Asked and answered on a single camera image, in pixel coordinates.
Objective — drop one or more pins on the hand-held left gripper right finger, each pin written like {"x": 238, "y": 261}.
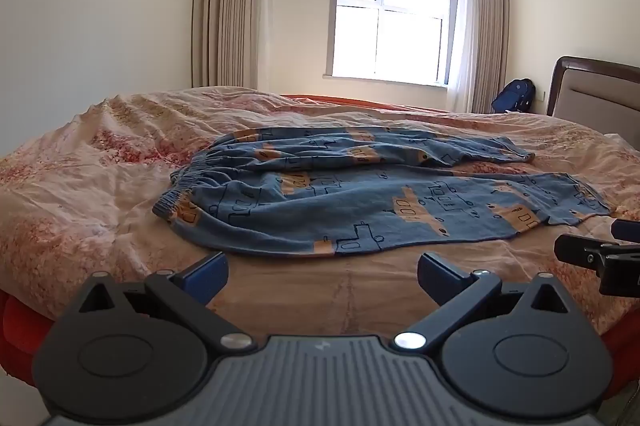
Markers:
{"x": 436, "y": 278}

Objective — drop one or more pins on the brown padded headboard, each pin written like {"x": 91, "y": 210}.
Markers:
{"x": 595, "y": 98}

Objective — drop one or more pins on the blue backpack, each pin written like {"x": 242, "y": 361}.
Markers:
{"x": 515, "y": 96}

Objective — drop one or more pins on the wide beige curtain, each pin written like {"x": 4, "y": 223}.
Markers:
{"x": 230, "y": 5}

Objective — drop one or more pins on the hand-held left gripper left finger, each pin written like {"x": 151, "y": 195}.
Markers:
{"x": 207, "y": 277}

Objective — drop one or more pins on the white sheer curtain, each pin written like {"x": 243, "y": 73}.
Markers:
{"x": 462, "y": 30}

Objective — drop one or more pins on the pink floral blanket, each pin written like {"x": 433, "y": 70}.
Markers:
{"x": 100, "y": 186}

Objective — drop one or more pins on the narrow beige curtain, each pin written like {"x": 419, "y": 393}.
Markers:
{"x": 492, "y": 25}

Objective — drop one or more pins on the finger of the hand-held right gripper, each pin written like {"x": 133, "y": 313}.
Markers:
{"x": 577, "y": 252}
{"x": 627, "y": 229}

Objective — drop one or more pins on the blue pants with orange print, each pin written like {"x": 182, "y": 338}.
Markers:
{"x": 350, "y": 201}

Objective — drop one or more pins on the grey framed window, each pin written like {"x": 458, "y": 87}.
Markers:
{"x": 390, "y": 10}

